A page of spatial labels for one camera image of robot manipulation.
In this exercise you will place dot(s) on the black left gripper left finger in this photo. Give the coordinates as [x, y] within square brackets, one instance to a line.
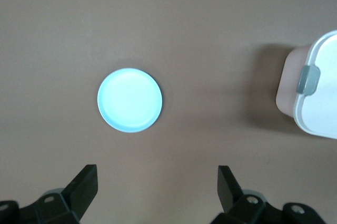
[79, 189]

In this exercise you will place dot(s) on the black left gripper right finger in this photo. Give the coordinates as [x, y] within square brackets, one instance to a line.
[229, 192]

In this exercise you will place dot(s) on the light blue round plate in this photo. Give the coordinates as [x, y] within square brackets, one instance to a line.
[130, 100]

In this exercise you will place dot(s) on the white lidded storage box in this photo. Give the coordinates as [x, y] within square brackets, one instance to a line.
[321, 102]

